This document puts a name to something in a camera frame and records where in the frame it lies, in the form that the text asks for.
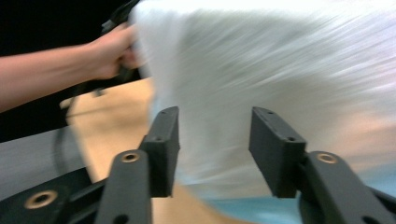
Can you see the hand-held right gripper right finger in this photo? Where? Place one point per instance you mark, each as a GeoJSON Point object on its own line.
{"type": "Point", "coordinates": [277, 155]}

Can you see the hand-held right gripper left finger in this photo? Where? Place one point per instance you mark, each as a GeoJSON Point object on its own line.
{"type": "Point", "coordinates": [162, 149]}

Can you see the white trash bag blue band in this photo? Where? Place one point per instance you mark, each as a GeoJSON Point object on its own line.
{"type": "Point", "coordinates": [249, 62]}

